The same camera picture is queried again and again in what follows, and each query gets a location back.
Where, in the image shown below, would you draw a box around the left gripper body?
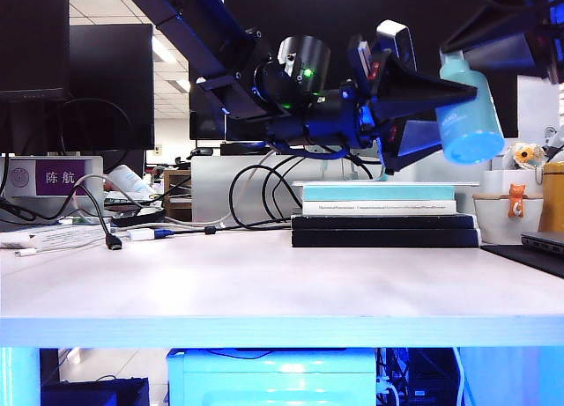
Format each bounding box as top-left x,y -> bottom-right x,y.
341,35 -> 397,160

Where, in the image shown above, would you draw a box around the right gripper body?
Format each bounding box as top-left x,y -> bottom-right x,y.
501,0 -> 564,85

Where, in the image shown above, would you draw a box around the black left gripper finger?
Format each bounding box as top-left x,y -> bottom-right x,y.
377,55 -> 479,116
382,119 -> 444,174

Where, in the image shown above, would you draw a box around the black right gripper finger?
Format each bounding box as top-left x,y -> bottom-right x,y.
440,4 -> 532,55
462,32 -> 544,78

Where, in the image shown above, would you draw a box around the teal spray bottle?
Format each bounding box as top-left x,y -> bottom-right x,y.
435,51 -> 506,165

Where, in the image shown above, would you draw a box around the teal book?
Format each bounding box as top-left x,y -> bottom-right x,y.
302,186 -> 455,203

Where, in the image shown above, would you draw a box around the white partition board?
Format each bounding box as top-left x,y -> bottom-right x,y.
517,76 -> 560,137

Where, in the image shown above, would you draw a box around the white book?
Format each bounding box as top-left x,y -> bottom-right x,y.
301,200 -> 457,217

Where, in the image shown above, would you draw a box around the thin black box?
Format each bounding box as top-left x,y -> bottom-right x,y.
290,215 -> 478,231

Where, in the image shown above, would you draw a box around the grey white figurine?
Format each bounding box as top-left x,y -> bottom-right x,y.
544,126 -> 564,165

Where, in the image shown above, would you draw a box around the thick black box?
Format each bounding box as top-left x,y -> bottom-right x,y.
290,229 -> 480,249

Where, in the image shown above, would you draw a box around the plush toy with flower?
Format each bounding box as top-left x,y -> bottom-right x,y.
508,142 -> 544,172

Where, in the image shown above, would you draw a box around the large black AOC monitor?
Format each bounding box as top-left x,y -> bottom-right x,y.
223,0 -> 518,143

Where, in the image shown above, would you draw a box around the orange cat figure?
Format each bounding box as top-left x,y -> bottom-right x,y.
506,184 -> 528,220

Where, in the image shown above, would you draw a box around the yellow canister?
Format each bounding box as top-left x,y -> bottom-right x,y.
538,162 -> 564,234

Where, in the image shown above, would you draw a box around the narrow black glossy monitor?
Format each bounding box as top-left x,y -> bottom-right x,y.
189,110 -> 226,142

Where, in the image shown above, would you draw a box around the black mouse pad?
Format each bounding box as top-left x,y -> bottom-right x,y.
479,245 -> 564,280

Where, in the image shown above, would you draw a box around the grey desk divider panel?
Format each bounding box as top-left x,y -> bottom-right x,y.
190,154 -> 493,225

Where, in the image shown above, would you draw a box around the grey laptop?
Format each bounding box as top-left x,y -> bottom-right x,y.
519,232 -> 564,258

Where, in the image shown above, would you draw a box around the brown wooden drawer box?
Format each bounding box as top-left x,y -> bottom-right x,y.
162,170 -> 193,222

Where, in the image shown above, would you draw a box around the white lotion tube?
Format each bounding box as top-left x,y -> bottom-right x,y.
108,166 -> 155,198

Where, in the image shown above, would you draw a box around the white adapter with blue plug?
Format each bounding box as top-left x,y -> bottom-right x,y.
127,229 -> 171,242

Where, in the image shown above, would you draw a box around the flat black device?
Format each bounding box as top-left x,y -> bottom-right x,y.
109,214 -> 164,229

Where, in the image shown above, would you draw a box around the black monitor matte back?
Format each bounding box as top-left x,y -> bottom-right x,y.
69,25 -> 155,152

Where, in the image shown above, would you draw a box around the white drawer cabinet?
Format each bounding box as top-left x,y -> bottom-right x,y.
166,348 -> 378,406

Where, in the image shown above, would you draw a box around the purple and white name sign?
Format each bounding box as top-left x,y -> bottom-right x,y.
8,157 -> 105,200

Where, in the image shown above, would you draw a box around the printed paper sheets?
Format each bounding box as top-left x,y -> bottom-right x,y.
0,225 -> 111,251

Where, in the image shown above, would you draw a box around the black monitor with button row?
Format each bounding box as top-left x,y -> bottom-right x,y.
0,0 -> 71,156

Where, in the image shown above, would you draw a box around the black bag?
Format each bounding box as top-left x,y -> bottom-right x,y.
41,378 -> 150,406

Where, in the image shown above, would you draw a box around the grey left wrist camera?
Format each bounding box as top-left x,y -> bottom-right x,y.
376,19 -> 419,72

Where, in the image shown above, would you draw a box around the black monitor power cable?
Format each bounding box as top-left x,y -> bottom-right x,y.
351,155 -> 374,181

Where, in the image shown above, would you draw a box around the white monitor base plate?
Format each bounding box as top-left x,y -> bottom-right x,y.
292,181 -> 480,188

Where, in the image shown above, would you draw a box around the looped black cable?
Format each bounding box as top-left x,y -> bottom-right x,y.
228,154 -> 309,231

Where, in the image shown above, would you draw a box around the black cable with ferrite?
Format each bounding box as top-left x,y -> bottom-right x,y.
169,220 -> 293,238

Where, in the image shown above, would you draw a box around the long grey-white cable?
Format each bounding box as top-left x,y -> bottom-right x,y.
162,151 -> 283,231

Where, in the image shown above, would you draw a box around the white arched cable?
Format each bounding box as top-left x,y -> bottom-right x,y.
71,173 -> 151,213

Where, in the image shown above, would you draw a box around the black HDMI cable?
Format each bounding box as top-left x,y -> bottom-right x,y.
0,183 -> 124,253

